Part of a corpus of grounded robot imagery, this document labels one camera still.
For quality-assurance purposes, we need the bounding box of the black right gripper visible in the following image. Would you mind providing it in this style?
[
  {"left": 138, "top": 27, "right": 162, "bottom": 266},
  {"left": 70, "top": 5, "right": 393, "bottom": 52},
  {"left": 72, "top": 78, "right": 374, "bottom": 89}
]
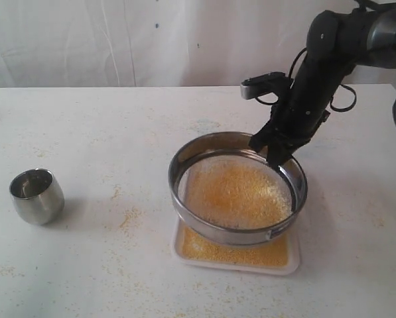
[{"left": 249, "top": 95, "right": 330, "bottom": 169}]

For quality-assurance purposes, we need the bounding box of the yellow grain powder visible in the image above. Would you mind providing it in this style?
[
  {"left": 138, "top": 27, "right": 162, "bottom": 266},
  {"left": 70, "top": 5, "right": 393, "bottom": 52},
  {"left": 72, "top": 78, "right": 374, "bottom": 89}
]
[{"left": 181, "top": 161, "right": 291, "bottom": 268}]

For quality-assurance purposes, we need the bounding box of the round stainless steel sieve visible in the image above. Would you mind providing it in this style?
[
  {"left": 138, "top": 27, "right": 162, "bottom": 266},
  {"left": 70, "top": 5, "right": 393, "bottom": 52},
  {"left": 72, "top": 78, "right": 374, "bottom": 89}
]
[{"left": 168, "top": 131, "right": 308, "bottom": 246}]

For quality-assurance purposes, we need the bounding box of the stainless steel cup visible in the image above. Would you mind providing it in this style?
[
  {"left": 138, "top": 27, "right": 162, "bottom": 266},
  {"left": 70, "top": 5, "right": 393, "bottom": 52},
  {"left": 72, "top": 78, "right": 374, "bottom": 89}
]
[{"left": 9, "top": 168, "right": 65, "bottom": 226}]

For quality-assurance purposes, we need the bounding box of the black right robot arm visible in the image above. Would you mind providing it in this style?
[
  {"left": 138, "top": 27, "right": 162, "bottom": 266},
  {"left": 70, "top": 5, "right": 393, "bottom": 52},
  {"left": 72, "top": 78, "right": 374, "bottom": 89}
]
[{"left": 241, "top": 1, "right": 396, "bottom": 167}]

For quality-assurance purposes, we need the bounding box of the white square plastic tray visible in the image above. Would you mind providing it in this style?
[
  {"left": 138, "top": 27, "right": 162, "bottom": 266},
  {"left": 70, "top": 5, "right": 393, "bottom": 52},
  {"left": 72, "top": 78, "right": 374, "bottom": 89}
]
[{"left": 171, "top": 219, "right": 300, "bottom": 276}]

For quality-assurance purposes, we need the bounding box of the white backdrop curtain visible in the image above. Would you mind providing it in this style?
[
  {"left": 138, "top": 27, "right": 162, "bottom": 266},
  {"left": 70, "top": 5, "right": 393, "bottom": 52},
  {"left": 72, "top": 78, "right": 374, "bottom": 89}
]
[{"left": 0, "top": 0, "right": 396, "bottom": 89}]

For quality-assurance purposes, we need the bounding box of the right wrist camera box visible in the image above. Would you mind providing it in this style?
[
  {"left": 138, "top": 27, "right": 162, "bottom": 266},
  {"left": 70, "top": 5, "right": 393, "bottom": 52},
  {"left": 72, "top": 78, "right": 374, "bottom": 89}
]
[{"left": 240, "top": 72, "right": 293, "bottom": 100}]

